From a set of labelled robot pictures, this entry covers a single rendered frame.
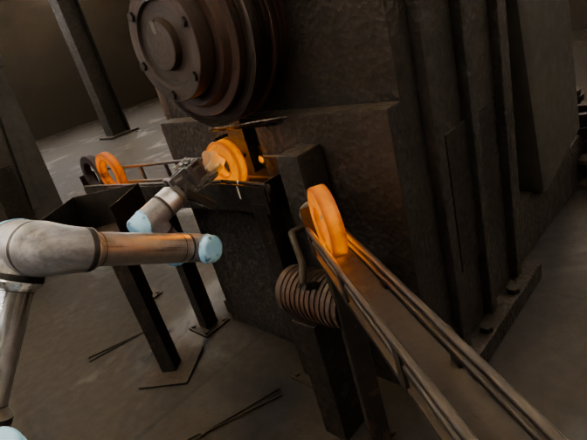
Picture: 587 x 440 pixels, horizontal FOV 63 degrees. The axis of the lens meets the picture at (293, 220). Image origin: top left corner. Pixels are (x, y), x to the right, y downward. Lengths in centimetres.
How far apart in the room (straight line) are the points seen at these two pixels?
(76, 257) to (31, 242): 8
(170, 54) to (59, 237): 51
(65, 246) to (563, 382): 133
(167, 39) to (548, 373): 137
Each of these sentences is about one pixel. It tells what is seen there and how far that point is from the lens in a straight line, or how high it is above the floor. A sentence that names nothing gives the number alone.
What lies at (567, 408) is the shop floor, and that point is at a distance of 153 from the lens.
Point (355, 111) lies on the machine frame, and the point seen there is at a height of 87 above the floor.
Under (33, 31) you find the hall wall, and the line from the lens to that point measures 1188.
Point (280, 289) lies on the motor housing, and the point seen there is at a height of 50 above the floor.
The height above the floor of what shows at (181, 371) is 1.
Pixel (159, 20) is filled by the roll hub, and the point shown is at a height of 117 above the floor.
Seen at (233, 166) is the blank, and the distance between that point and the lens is 142.
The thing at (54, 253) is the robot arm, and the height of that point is 81.
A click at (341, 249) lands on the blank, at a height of 67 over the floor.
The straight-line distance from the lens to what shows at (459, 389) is 61.
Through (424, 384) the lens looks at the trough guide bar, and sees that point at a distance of 54.
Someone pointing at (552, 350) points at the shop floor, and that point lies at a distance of 169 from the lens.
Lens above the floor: 112
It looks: 23 degrees down
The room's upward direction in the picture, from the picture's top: 16 degrees counter-clockwise
